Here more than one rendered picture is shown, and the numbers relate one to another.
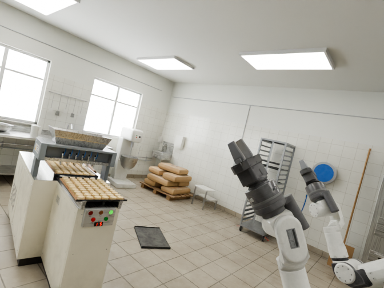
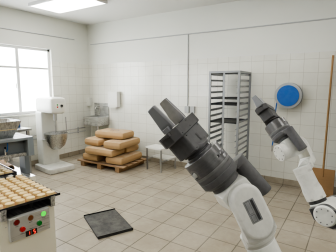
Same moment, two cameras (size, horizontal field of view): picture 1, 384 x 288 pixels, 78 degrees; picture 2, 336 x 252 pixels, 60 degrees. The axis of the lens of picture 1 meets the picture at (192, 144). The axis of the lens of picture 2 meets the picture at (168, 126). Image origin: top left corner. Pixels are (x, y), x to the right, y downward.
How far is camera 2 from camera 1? 11 cm
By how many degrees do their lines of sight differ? 9
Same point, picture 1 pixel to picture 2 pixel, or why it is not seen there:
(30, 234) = not seen: outside the picture
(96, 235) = (33, 245)
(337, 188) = (305, 109)
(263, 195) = (206, 166)
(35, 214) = not seen: outside the picture
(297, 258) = (262, 233)
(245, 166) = (175, 135)
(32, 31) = not seen: outside the picture
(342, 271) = (322, 214)
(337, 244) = (311, 186)
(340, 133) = (298, 44)
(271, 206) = (219, 177)
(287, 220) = (242, 191)
